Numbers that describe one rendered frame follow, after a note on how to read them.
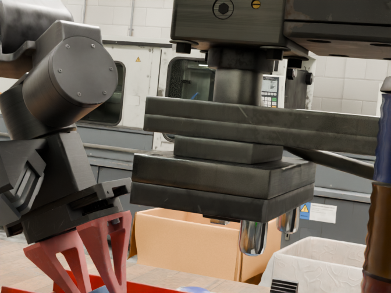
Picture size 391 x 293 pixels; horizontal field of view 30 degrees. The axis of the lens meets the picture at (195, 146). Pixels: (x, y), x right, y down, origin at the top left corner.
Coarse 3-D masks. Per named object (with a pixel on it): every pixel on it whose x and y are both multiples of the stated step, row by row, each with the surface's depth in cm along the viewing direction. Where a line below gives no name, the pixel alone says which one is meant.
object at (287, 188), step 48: (240, 48) 54; (240, 96) 54; (192, 144) 52; (240, 144) 51; (288, 144) 51; (336, 144) 50; (144, 192) 51; (192, 192) 50; (240, 192) 48; (288, 192) 54; (240, 240) 51
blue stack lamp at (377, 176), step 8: (384, 96) 28; (384, 104) 28; (384, 112) 27; (384, 120) 27; (384, 128) 27; (376, 136) 28; (384, 136) 27; (384, 144) 27; (376, 152) 28; (384, 152) 27; (376, 160) 28; (384, 160) 27; (376, 168) 28; (384, 168) 27; (376, 176) 28; (384, 176) 27
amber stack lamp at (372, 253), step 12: (372, 192) 28; (384, 192) 27; (372, 204) 28; (384, 204) 27; (372, 216) 28; (384, 216) 27; (372, 228) 28; (384, 228) 27; (372, 240) 28; (384, 240) 27; (372, 252) 27; (384, 252) 27; (372, 264) 27; (384, 264) 27; (384, 276) 27
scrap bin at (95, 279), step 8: (72, 280) 90; (96, 280) 89; (8, 288) 80; (16, 288) 80; (56, 288) 91; (96, 288) 89; (128, 288) 88; (136, 288) 87; (144, 288) 87; (152, 288) 87; (160, 288) 86; (168, 288) 86
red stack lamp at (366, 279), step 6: (366, 276) 28; (372, 276) 28; (378, 276) 28; (366, 282) 28; (372, 282) 27; (378, 282) 27; (384, 282) 27; (390, 282) 27; (366, 288) 28; (372, 288) 27; (378, 288) 27; (384, 288) 27; (390, 288) 27
